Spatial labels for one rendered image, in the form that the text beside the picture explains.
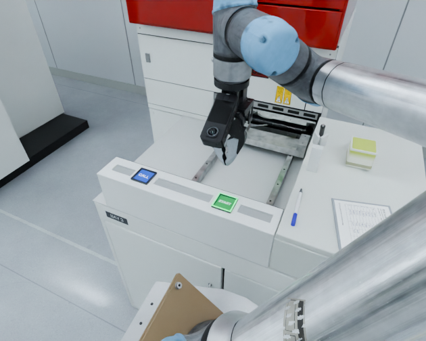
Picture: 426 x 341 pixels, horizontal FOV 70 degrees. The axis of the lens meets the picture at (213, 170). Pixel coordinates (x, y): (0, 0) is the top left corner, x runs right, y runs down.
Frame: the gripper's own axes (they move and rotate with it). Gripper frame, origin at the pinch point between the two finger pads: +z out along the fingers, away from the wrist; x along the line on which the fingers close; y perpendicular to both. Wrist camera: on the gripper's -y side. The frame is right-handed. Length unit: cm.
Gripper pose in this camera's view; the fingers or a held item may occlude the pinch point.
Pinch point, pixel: (224, 162)
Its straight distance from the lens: 71.3
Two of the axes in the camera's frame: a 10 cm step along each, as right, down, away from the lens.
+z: 0.0, 7.7, 6.4
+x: -9.1, -2.7, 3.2
